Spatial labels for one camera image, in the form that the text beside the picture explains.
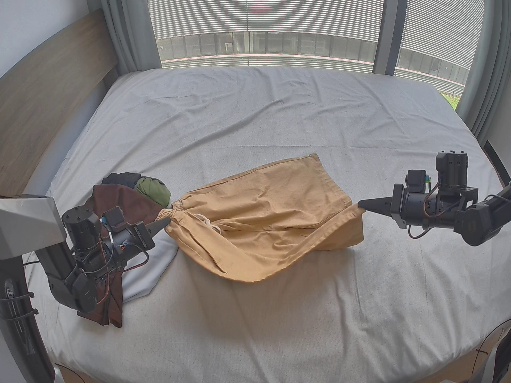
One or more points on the dark grey garment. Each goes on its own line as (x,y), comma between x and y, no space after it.
(119,178)

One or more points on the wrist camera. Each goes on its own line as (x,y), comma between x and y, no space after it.
(416,178)
(113,216)

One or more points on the bed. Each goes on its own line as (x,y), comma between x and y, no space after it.
(279,114)

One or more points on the green garment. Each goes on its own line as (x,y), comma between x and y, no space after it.
(153,192)

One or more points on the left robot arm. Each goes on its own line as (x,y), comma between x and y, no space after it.
(68,289)

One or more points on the grey-green curtain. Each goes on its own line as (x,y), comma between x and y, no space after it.
(487,74)
(127,22)

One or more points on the pale grey garment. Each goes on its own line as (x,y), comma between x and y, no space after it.
(147,277)

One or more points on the window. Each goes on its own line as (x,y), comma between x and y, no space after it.
(279,14)

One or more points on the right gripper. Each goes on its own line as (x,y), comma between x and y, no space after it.
(415,208)

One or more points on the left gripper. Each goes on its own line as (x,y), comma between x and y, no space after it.
(133,239)

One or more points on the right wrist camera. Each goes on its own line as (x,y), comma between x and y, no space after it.
(416,178)

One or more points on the tan shorts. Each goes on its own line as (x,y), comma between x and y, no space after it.
(271,206)

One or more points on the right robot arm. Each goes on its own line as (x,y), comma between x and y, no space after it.
(479,222)

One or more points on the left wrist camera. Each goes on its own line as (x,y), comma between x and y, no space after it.
(113,216)

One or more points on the brown garment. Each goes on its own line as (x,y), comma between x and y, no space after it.
(127,204)

